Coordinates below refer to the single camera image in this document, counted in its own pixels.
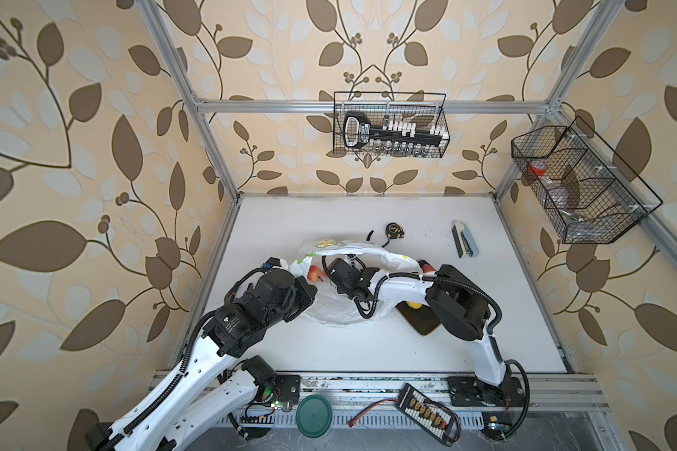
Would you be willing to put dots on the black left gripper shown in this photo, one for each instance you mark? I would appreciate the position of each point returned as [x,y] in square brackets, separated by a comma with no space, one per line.
[300,285]

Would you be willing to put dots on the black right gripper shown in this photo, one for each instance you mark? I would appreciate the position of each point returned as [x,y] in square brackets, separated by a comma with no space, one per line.
[340,290]

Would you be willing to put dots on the translucent white plastic bag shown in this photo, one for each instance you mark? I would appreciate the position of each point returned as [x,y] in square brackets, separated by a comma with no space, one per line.
[400,279]

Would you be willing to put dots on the red fake fruit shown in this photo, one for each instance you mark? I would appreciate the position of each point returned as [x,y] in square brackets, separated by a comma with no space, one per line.
[426,266]

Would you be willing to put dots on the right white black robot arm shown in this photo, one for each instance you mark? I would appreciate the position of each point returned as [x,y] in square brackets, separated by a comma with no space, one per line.
[461,307]

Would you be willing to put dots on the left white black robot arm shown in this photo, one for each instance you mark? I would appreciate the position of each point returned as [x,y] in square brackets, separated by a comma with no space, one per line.
[212,380]

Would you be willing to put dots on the black square tray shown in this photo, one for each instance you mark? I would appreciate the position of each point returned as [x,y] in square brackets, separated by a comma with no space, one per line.
[423,321]

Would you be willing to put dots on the grey blue stapler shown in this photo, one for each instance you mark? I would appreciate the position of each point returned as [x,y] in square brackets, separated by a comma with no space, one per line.
[464,241]

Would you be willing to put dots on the green round lid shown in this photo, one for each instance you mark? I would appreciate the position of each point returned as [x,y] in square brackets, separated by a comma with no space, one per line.
[314,417]

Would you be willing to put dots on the black socket set holder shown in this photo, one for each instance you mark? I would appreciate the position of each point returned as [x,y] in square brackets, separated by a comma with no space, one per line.
[357,131]

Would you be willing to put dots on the black charger board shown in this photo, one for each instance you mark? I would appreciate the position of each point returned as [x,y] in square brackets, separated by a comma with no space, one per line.
[431,416]

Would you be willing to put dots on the clear bottle red cap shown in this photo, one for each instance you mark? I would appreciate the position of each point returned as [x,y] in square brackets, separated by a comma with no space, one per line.
[552,194]

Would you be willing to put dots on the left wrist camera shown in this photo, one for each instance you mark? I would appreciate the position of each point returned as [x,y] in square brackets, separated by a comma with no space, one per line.
[275,262]

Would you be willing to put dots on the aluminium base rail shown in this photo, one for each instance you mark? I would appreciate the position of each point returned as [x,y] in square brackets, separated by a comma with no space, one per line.
[350,392]

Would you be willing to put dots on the black wire basket back wall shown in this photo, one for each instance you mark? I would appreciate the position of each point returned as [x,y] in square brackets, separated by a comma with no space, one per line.
[422,108]

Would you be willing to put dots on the black wire basket wall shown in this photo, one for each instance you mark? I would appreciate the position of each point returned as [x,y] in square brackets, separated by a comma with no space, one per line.
[607,195]
[422,108]

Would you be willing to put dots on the black wire basket right wall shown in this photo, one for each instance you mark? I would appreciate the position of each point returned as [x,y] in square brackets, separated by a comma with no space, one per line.
[607,195]

